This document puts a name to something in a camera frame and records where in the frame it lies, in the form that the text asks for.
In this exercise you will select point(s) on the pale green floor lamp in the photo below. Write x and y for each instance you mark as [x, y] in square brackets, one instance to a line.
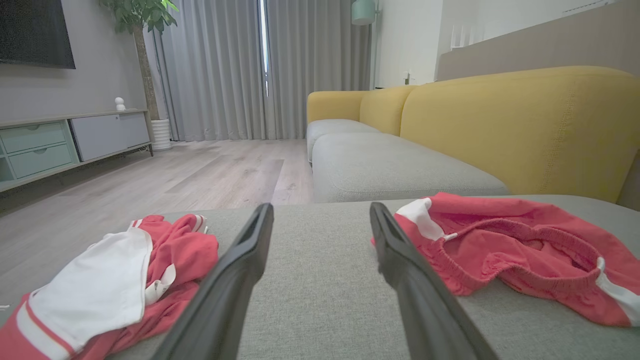
[363, 11]

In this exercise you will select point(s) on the pale green cabinet drawer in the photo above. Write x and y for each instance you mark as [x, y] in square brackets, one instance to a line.
[32, 137]
[42, 161]

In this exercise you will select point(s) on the yellow sofa armrest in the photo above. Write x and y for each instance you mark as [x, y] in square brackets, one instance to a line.
[330, 105]

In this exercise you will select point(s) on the large grey sofa chaise cushion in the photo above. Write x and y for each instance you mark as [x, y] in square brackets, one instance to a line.
[320, 300]

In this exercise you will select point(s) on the wide yellow sofa backrest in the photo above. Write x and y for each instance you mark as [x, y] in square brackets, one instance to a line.
[500, 130]

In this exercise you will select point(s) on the low TV cabinet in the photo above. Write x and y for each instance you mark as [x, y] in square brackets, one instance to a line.
[75, 150]

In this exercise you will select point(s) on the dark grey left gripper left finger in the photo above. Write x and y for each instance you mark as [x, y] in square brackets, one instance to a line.
[220, 310]

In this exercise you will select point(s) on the grey curtain panel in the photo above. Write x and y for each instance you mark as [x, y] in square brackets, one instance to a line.
[315, 50]
[210, 70]

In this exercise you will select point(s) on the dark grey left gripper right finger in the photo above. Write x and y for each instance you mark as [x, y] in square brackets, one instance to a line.
[430, 315]

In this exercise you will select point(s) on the narrow yellow sofa backrest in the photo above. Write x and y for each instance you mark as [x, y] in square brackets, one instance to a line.
[382, 107]

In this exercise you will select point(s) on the light grey cabinet door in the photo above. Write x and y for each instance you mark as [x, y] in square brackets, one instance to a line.
[110, 135]

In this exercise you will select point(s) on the grey sofa seat cushion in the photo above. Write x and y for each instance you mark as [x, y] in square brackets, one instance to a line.
[390, 170]
[335, 127]

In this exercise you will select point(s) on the red shorts with white stripes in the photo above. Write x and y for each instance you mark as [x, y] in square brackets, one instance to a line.
[500, 210]

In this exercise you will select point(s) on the red and white T-shirt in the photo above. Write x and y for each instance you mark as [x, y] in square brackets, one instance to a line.
[185, 250]

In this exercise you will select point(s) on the black wall television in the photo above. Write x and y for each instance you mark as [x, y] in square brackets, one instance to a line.
[30, 30]

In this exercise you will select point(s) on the green indoor tree plant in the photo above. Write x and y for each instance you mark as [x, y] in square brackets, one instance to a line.
[142, 20]

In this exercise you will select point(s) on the small white figure camera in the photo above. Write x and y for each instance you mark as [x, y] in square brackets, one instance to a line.
[120, 103]

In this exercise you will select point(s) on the white ribbed plant pot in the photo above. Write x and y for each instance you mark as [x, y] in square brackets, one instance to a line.
[161, 135]

